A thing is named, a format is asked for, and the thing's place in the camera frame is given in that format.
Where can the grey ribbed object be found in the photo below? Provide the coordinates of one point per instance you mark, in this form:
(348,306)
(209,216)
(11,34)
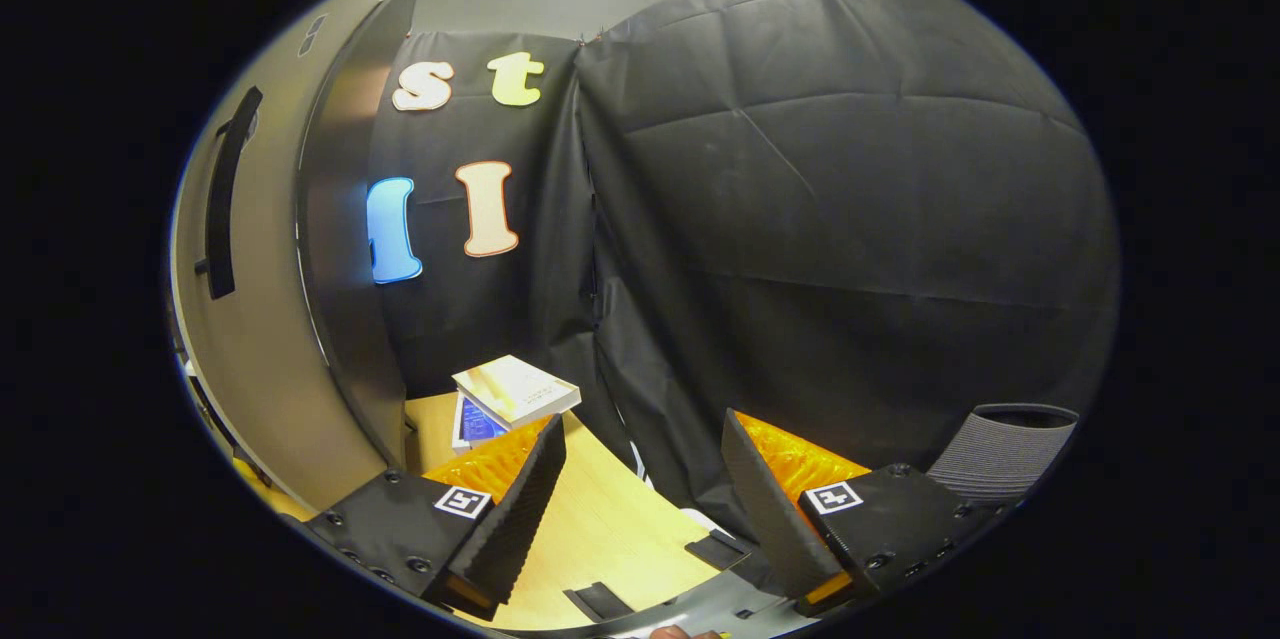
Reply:
(1000,454)

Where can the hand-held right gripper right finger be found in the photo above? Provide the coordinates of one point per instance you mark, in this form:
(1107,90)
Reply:
(770,519)

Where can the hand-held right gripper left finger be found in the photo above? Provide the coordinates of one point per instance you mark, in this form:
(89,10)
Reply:
(515,519)

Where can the white book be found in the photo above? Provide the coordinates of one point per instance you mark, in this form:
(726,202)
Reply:
(515,389)

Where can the black clamp bracket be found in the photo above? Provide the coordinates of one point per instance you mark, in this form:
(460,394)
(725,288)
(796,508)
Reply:
(600,601)
(717,551)

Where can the blue book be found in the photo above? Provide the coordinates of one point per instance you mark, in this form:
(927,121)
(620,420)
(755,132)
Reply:
(478,424)

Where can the grey metal edge rail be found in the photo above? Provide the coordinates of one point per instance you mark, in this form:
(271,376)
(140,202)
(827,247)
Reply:
(700,614)

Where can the grey shoe cabinet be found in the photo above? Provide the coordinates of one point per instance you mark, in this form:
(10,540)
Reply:
(350,219)

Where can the grey shoe cabinet door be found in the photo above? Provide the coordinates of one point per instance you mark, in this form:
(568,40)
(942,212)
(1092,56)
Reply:
(260,369)

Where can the black backdrop cloth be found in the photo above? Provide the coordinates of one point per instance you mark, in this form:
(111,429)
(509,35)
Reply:
(850,219)

